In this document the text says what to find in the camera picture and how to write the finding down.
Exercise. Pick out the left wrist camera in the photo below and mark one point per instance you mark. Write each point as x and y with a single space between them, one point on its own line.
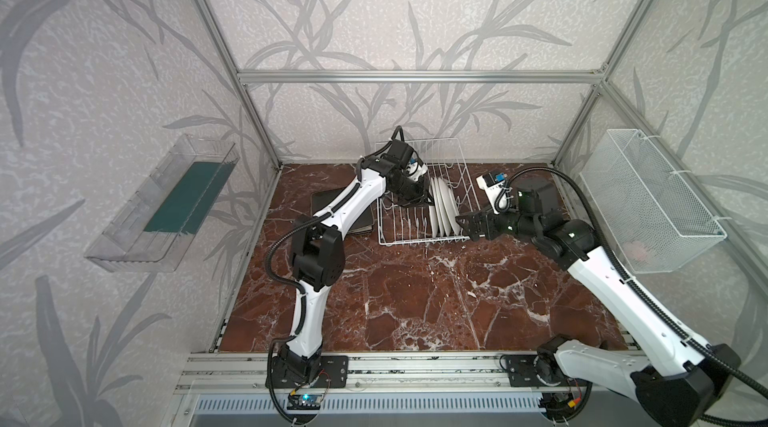
416 169

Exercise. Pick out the white round plate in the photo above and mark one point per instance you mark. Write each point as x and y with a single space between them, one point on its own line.
442 185
446 229
452 206
434 217

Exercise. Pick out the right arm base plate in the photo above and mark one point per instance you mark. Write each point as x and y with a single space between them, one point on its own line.
533 370

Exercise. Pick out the white wire dish rack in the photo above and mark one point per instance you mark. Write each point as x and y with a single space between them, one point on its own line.
405 226

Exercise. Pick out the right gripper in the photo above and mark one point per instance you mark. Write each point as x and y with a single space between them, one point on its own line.
480 225

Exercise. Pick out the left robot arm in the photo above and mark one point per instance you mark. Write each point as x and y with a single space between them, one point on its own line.
317 252

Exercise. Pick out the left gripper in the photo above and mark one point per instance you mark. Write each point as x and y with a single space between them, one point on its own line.
414 188

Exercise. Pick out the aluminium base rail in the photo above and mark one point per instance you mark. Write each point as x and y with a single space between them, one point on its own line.
366 372

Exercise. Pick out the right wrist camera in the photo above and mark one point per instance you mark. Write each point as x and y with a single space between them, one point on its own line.
493 184

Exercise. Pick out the clear plastic wall bin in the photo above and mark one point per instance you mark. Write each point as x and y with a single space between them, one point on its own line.
123 246

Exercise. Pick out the white mesh wall basket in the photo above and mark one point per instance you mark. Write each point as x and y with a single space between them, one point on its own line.
655 219

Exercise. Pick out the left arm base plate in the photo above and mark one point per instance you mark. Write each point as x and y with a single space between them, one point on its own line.
319 371

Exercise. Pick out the green mat in bin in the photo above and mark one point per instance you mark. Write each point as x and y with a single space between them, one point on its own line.
186 207

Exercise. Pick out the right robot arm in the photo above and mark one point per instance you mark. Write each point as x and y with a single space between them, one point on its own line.
673 382

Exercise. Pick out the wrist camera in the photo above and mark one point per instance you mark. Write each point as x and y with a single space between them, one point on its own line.
416 169
493 184

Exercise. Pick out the green led circuit board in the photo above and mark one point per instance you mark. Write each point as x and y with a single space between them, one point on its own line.
305 401

